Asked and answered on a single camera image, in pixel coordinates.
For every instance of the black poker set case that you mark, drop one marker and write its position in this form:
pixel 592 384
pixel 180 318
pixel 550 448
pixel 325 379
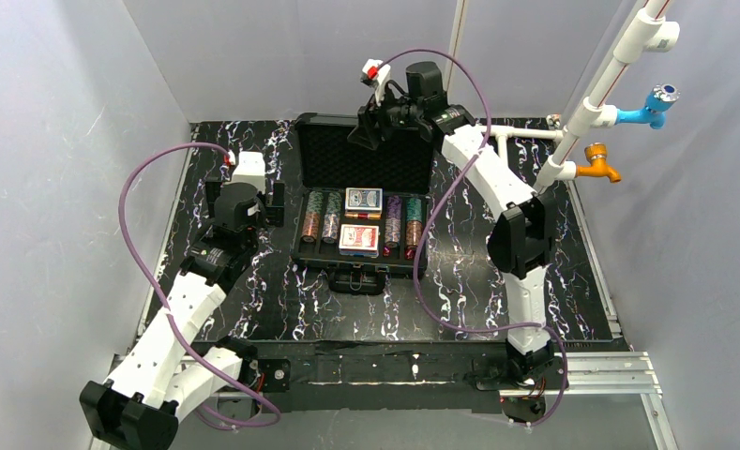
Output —
pixel 401 167

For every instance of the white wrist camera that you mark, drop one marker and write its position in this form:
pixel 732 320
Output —
pixel 250 169
pixel 376 75

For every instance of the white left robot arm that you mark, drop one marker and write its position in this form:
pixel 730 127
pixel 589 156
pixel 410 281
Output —
pixel 162 380

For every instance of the purple chip stack in case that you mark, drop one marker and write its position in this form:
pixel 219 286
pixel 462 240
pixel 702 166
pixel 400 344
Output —
pixel 393 222

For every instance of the blue plastic tap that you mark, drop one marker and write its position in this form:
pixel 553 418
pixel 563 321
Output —
pixel 653 113

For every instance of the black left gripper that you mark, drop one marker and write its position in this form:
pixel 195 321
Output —
pixel 274 198

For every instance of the red playing card deck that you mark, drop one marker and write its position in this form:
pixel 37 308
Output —
pixel 359 240

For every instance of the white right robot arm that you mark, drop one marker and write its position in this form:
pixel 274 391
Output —
pixel 522 241

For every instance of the orange plastic tap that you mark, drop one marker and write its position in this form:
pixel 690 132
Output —
pixel 598 167

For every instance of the green chip stack in case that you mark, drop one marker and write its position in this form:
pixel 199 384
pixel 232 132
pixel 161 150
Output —
pixel 413 226

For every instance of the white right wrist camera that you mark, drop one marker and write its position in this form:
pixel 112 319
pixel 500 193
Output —
pixel 376 75

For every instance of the grey chip stack in case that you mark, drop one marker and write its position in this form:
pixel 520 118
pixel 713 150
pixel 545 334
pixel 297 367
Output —
pixel 331 221

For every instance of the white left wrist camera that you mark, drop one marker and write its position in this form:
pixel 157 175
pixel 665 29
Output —
pixel 250 169

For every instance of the blue playing card deck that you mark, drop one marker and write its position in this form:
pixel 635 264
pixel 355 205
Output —
pixel 363 199

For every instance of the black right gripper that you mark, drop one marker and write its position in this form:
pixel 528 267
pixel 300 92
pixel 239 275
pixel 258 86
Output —
pixel 381 116

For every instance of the dark green chip stack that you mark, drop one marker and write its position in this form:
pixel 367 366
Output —
pixel 315 202

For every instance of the white pvc pipe frame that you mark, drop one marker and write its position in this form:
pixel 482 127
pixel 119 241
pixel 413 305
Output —
pixel 534 58

